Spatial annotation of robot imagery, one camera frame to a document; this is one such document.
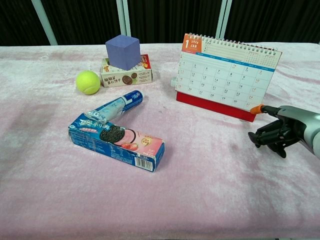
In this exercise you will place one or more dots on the blue Oreo cookie box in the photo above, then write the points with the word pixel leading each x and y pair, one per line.
pixel 117 142

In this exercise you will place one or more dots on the light grey frame post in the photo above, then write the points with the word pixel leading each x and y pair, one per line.
pixel 124 17
pixel 45 22
pixel 223 18

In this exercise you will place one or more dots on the purple foam cube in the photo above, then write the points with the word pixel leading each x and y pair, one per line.
pixel 123 52

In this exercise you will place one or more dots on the blue Oreo cookie roll pack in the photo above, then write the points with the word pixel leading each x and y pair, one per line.
pixel 120 105

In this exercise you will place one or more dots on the black curtain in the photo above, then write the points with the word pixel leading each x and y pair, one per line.
pixel 172 20

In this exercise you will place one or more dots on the pink plush table cloth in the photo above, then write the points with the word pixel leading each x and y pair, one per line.
pixel 160 150

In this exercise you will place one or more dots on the white biscuit box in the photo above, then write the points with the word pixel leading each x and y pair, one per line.
pixel 130 76

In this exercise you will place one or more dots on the desk calendar with red base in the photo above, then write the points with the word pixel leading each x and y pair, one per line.
pixel 225 77

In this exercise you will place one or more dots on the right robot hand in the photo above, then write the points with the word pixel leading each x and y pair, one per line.
pixel 295 122

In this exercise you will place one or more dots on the yellow tennis ball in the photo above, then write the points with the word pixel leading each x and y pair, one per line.
pixel 88 82

